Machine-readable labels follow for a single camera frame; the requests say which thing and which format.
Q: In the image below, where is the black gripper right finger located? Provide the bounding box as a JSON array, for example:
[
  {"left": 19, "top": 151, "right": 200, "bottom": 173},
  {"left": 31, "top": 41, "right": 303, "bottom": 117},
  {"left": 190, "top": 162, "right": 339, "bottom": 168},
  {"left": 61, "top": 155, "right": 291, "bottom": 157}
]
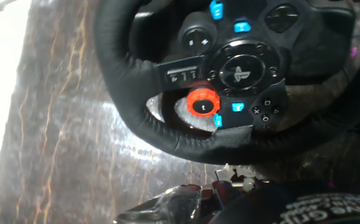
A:
[{"left": 235, "top": 166, "right": 257, "bottom": 192}]

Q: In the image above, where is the black racing steering wheel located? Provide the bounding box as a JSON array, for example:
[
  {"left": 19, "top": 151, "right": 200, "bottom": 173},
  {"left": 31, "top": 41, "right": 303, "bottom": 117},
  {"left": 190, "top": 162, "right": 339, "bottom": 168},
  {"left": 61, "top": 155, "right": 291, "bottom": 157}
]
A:
[{"left": 94, "top": 0, "right": 360, "bottom": 166}]

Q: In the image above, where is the dark brown marble mat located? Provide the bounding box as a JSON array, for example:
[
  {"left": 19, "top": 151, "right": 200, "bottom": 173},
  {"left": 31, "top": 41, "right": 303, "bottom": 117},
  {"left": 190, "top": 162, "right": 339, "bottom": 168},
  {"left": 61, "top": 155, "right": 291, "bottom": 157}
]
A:
[{"left": 0, "top": 0, "right": 360, "bottom": 224}]

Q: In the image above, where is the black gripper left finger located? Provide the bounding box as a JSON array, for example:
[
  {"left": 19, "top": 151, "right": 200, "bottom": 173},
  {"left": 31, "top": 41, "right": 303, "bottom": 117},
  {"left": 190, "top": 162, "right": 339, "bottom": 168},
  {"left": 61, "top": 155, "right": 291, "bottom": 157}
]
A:
[{"left": 114, "top": 164, "right": 242, "bottom": 224}]

